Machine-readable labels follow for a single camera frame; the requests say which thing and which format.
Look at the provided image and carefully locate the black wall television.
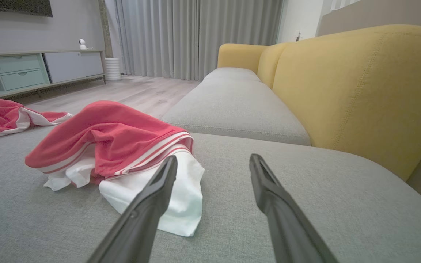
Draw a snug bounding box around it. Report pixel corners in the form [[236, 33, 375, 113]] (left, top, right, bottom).
[[0, 0, 53, 18]]

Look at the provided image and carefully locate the green potted tree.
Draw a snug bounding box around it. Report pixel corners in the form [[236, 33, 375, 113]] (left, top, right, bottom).
[[98, 0, 114, 59]]

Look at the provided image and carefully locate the long grey sofa seat cushion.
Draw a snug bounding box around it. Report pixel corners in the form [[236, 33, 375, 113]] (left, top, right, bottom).
[[162, 78, 311, 146]]

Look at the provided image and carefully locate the red white jersey shirt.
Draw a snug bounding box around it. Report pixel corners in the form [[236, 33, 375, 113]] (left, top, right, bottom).
[[25, 100, 205, 237]]

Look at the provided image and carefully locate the grey sofa chaise cushion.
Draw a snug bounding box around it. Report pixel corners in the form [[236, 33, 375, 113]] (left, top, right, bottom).
[[0, 126, 421, 263]]

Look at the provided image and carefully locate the mint and grey TV cabinet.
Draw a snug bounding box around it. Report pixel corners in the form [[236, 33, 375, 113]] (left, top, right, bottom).
[[0, 50, 106, 100]]

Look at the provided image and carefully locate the white door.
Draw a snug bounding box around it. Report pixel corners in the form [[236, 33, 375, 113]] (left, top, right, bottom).
[[277, 0, 333, 43]]

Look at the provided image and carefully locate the short grey sofa seat cushion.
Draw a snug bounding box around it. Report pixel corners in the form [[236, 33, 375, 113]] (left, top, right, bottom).
[[202, 67, 262, 83]]

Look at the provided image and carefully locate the yellow sofa backrest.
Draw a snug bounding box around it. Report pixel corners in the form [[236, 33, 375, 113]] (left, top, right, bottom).
[[217, 24, 421, 182]]

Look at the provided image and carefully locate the grey pleated curtain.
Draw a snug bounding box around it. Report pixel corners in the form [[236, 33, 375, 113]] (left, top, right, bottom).
[[105, 0, 284, 81]]

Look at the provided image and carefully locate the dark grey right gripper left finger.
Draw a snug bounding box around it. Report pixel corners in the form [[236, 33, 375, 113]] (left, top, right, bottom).
[[86, 156, 178, 263]]

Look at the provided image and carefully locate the white ribbed plant pot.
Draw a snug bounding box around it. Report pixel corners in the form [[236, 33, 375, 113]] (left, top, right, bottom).
[[104, 58, 122, 81]]

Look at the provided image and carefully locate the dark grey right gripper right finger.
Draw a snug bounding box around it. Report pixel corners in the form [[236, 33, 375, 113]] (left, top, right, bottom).
[[249, 154, 339, 263]]

